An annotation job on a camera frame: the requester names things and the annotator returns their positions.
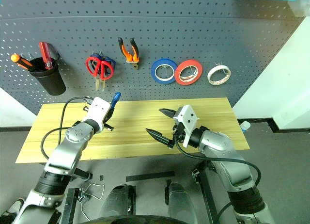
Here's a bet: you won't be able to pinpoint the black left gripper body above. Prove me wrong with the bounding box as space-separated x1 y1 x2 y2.
103 117 115 132

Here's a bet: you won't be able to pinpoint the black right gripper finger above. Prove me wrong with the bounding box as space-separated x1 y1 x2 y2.
158 108 179 119
145 128 175 147

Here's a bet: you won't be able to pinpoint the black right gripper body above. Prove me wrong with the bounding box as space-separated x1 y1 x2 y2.
169 121 185 149

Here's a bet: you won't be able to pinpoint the blue-handled screwdriver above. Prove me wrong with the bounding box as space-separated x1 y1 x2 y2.
106 91 122 115

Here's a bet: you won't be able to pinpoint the red-handled scissors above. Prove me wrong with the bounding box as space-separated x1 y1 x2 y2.
85 57 114 93

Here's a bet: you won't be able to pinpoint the orange and black pliers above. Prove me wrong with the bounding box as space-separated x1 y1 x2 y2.
118 37 140 70

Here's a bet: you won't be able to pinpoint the blue tape roll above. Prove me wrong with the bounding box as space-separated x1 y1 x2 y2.
151 58 178 85

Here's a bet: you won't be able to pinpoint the black tape strip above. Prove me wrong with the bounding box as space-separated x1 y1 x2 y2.
125 171 176 183

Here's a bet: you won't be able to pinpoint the white tape roll red print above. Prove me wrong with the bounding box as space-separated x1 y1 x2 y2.
207 65 231 86

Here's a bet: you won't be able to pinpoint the grey perforated pegboard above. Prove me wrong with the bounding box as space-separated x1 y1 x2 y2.
0 0 306 115

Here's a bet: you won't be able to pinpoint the light wooden table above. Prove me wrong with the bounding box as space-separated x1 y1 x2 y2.
15 97 250 164

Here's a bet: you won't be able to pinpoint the metal scissors peg hook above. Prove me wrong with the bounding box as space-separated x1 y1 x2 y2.
91 51 104 64

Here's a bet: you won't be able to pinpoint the dark grey rounded housing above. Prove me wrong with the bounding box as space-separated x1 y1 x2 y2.
99 184 136 220
164 181 192 219

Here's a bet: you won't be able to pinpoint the dark round cup holder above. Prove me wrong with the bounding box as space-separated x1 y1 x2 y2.
28 57 67 96

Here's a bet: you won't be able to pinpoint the black rounded robot rim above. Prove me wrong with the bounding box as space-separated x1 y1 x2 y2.
89 215 194 224

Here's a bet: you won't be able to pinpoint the translucent plastic container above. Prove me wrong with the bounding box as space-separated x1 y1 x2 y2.
288 0 310 16

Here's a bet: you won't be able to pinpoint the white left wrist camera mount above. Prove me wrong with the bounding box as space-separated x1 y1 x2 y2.
83 96 111 134

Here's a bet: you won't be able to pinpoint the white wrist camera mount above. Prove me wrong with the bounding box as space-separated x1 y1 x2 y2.
83 96 111 134
173 105 201 148

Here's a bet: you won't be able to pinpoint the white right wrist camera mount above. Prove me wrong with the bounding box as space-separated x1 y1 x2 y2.
173 105 201 148

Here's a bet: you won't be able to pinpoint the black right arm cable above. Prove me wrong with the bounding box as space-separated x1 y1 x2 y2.
173 134 262 221

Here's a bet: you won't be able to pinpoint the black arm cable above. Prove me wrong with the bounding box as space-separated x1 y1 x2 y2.
40 96 94 160
173 134 262 221

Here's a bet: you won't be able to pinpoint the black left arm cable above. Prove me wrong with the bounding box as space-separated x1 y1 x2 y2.
40 96 94 160

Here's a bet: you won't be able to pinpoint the blue-handled scissors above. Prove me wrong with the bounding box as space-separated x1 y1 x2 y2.
89 53 116 93

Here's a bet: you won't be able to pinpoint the loose metal wire hook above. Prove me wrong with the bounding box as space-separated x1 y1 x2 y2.
77 183 105 222

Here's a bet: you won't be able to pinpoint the red-handled screwdriver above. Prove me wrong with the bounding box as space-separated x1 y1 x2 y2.
39 41 54 70

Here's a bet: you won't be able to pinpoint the orange-handled screwdriver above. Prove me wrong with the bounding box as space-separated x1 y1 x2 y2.
10 53 34 71

